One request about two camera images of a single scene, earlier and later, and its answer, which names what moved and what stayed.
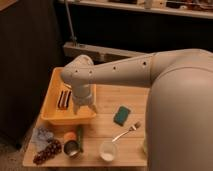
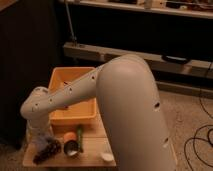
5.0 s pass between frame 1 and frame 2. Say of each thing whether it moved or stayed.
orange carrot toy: stayed
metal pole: stayed
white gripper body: moved
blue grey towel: stayed
